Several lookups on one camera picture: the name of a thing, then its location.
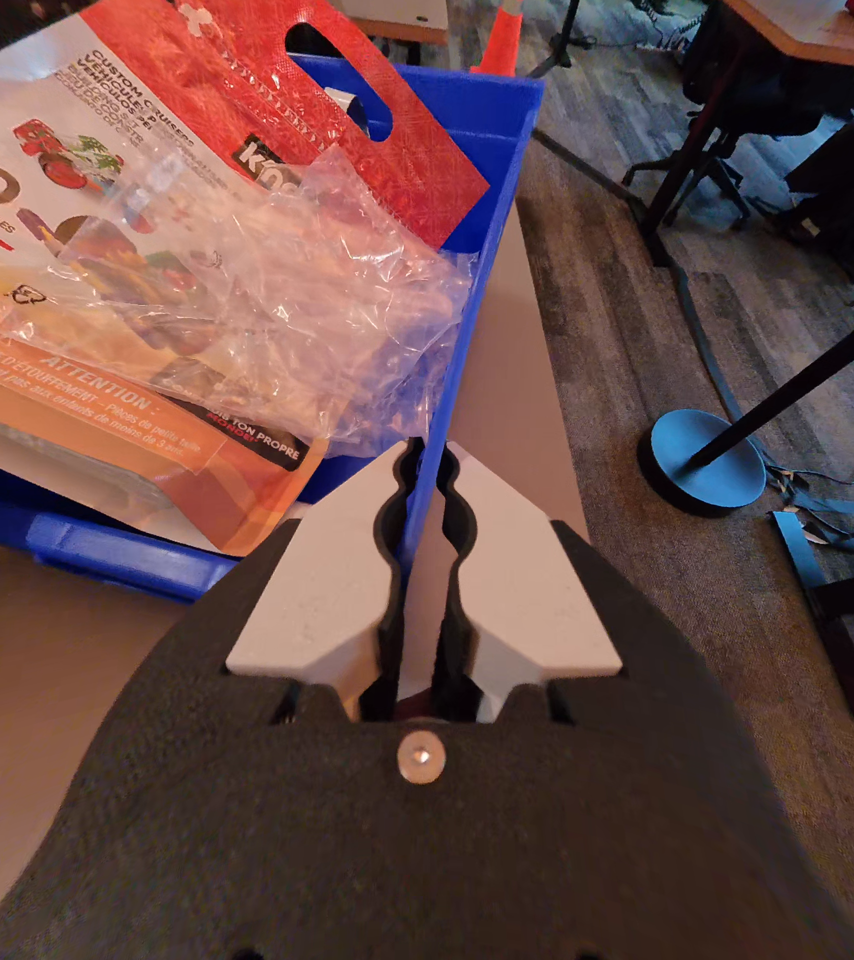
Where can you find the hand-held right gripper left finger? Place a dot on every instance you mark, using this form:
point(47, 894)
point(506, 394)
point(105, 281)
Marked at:
point(307, 600)

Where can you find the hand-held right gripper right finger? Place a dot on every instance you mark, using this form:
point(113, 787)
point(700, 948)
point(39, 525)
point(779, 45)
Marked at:
point(532, 600)

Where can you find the plain blue plastic bin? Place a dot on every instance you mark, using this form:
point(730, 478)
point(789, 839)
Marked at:
point(487, 150)

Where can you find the clear plastic bag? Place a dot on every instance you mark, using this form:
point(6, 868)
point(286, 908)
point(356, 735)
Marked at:
point(284, 300)

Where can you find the printed toy packaging bag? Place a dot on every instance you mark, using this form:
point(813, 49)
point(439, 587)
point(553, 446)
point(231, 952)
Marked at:
point(59, 420)

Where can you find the black backpack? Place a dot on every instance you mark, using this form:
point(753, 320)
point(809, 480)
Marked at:
point(847, 187)

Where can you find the orange traffic cone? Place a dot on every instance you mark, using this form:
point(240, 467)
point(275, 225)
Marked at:
point(498, 37)

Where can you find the black office chair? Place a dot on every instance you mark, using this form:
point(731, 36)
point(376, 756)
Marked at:
point(757, 82)

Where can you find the black post with round base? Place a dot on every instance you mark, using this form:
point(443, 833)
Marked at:
point(704, 465)

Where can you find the brown table with dark frame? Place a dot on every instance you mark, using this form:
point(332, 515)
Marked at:
point(809, 30)

